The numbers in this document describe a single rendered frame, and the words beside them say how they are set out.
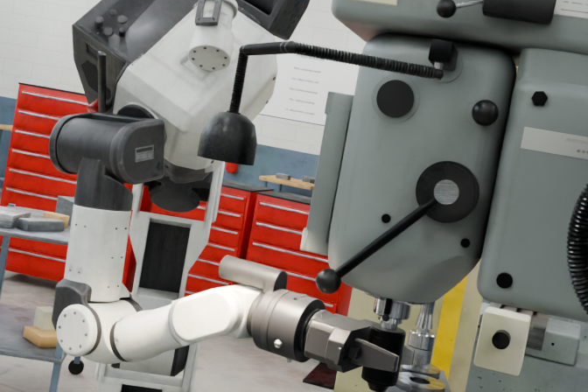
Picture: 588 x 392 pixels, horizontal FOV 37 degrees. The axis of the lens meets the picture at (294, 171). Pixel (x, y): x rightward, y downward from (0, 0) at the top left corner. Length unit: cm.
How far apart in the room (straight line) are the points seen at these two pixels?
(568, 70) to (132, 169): 67
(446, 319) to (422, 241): 186
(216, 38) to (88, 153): 26
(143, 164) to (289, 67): 918
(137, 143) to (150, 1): 28
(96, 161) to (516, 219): 66
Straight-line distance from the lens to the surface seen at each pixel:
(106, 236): 137
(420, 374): 159
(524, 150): 99
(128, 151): 134
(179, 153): 145
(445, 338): 289
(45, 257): 658
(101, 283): 138
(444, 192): 98
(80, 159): 139
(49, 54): 1180
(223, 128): 106
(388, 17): 102
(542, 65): 101
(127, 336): 133
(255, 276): 121
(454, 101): 102
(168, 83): 142
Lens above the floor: 150
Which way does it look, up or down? 3 degrees down
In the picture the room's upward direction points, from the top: 10 degrees clockwise
